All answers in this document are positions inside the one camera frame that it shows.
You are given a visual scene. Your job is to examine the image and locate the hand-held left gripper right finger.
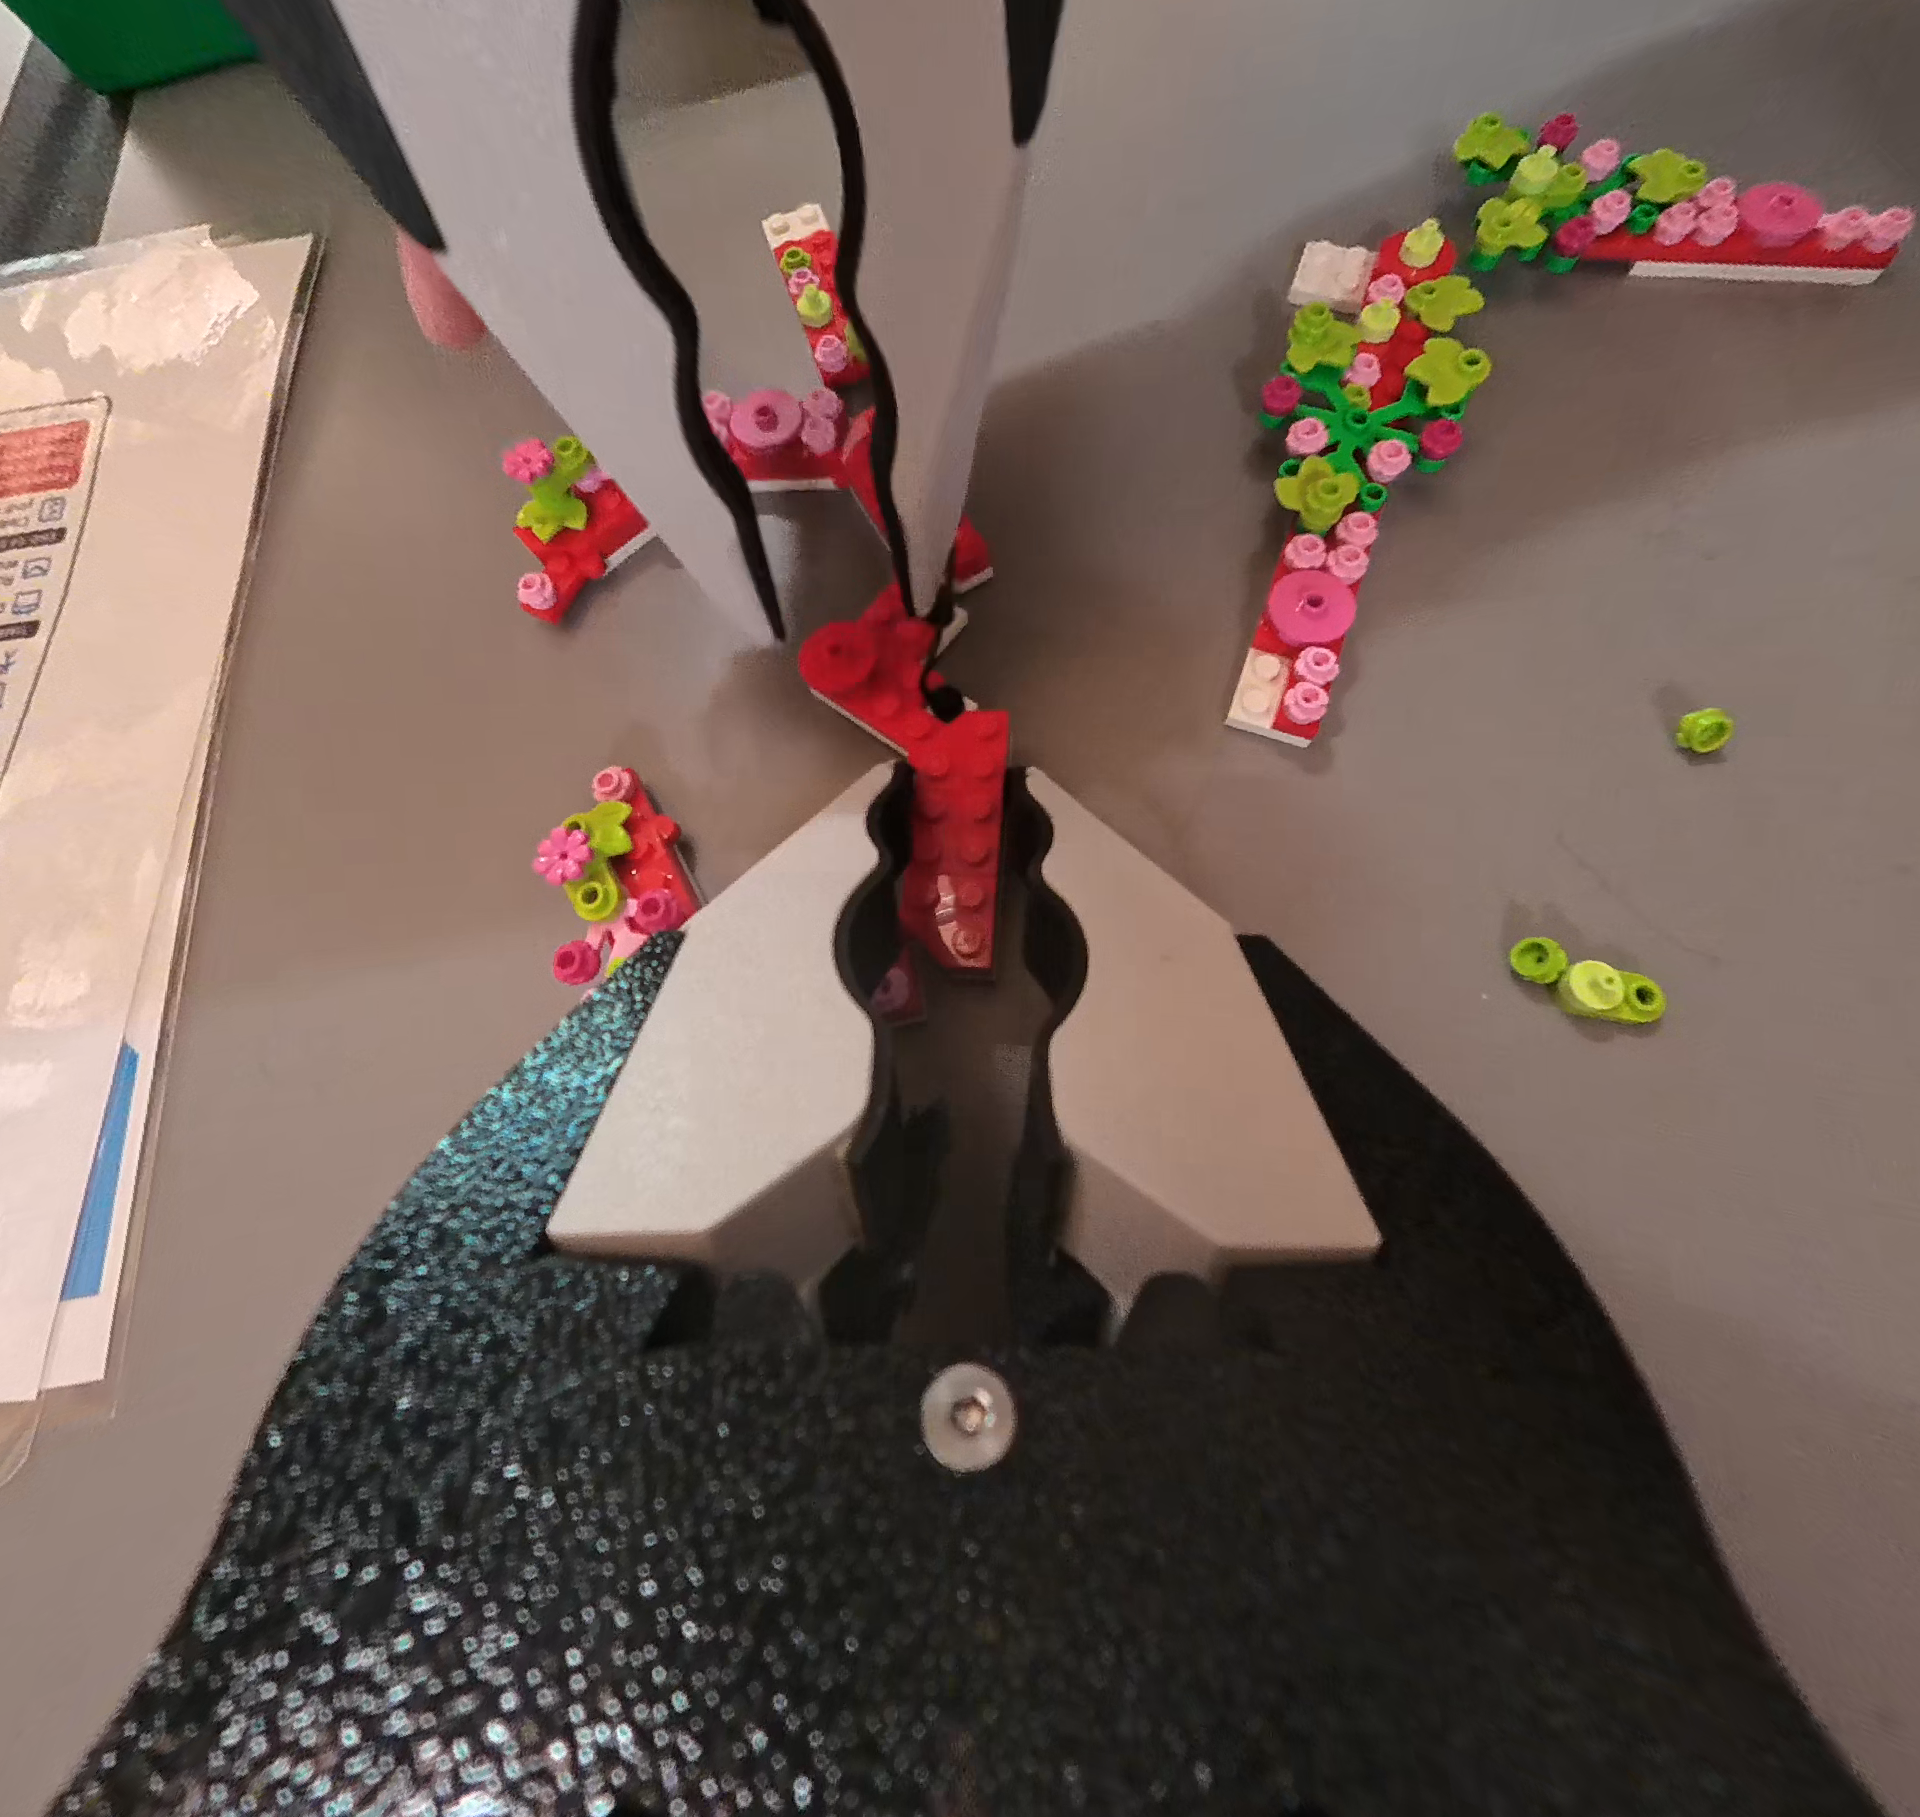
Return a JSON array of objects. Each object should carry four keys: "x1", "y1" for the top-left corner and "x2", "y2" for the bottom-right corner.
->
[{"x1": 1024, "y1": 763, "x2": 1383, "y2": 1327}]

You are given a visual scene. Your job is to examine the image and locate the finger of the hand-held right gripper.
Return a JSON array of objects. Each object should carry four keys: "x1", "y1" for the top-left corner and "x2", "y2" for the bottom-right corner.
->
[
  {"x1": 282, "y1": 0, "x2": 787, "y2": 645},
  {"x1": 748, "y1": 0, "x2": 1036, "y2": 630}
]

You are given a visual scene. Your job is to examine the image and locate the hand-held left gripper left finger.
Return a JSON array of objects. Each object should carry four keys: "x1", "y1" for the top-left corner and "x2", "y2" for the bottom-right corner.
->
[{"x1": 546, "y1": 762, "x2": 904, "y2": 1294}]

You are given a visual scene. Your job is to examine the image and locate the plain red lego plate section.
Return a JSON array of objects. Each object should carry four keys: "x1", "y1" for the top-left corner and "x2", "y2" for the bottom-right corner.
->
[{"x1": 874, "y1": 711, "x2": 1017, "y2": 1023}]

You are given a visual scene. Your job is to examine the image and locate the red lego hinge section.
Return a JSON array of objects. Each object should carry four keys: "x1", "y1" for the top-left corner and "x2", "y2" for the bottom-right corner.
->
[{"x1": 796, "y1": 495, "x2": 995, "y2": 740}]

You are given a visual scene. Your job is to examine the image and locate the red lego section white end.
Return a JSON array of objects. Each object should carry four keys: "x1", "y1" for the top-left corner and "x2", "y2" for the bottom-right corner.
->
[{"x1": 759, "y1": 201, "x2": 876, "y2": 389}]

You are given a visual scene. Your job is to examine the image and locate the small red flowered lego section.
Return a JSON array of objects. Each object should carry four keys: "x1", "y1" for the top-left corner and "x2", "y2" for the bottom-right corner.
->
[
  {"x1": 502, "y1": 433, "x2": 661, "y2": 628},
  {"x1": 530, "y1": 763, "x2": 708, "y2": 987}
]

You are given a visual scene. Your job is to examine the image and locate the red lego section pink disc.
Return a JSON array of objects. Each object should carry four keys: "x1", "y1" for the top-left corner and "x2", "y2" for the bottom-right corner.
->
[{"x1": 701, "y1": 382, "x2": 887, "y2": 494}]

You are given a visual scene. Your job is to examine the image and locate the pale lime lego plate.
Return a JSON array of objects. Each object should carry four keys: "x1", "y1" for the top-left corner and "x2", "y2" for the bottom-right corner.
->
[{"x1": 1558, "y1": 954, "x2": 1670, "y2": 1028}]

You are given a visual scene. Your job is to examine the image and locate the red lego strip green stem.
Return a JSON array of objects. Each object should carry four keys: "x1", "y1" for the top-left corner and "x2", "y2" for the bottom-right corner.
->
[{"x1": 1223, "y1": 216, "x2": 1496, "y2": 751}]

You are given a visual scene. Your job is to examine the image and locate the red lego strip pink flowers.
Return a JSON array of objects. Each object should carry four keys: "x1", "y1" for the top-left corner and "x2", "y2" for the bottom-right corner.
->
[{"x1": 1451, "y1": 111, "x2": 1918, "y2": 290}]

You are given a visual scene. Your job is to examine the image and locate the person's right hand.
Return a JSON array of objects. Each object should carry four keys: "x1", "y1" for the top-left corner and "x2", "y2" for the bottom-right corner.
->
[{"x1": 393, "y1": 225, "x2": 492, "y2": 352}]

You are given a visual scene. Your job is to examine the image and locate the white instruction booklet blue stripe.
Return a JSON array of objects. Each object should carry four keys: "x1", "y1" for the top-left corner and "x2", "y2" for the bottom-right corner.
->
[{"x1": 0, "y1": 225, "x2": 325, "y2": 1458}]

